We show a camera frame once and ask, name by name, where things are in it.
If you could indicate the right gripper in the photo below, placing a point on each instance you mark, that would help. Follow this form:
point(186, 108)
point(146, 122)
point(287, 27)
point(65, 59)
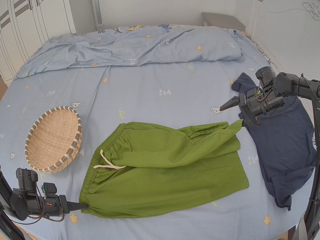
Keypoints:
point(265, 105)

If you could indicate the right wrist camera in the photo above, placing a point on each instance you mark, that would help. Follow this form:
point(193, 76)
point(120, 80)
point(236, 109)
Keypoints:
point(253, 94)

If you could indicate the bed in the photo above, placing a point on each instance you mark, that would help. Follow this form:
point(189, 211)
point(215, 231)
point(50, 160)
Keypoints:
point(160, 89)

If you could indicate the white wardrobe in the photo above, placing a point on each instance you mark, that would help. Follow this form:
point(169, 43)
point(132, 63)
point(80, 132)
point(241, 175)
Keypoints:
point(37, 21)

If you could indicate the round woven basket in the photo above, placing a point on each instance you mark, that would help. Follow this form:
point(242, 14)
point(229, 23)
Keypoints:
point(53, 139)

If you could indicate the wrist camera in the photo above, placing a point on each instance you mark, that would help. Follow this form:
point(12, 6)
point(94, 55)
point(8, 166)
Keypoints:
point(253, 94)
point(50, 190)

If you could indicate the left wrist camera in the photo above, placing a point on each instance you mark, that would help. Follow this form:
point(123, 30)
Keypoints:
point(50, 190)

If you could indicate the pale blue quilt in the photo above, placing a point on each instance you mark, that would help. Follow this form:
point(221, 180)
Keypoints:
point(140, 49)

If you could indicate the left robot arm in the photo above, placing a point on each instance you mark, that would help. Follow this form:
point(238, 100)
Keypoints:
point(22, 201)

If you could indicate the dark blue T-shirt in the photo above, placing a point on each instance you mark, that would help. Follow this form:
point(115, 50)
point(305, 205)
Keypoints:
point(282, 146)

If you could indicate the green shorts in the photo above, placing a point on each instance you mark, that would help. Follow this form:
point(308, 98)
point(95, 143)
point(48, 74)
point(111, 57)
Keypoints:
point(162, 174)

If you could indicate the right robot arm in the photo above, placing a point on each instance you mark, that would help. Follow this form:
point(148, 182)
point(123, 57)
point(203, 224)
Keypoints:
point(287, 84)

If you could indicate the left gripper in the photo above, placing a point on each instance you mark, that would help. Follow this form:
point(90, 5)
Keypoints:
point(55, 207)

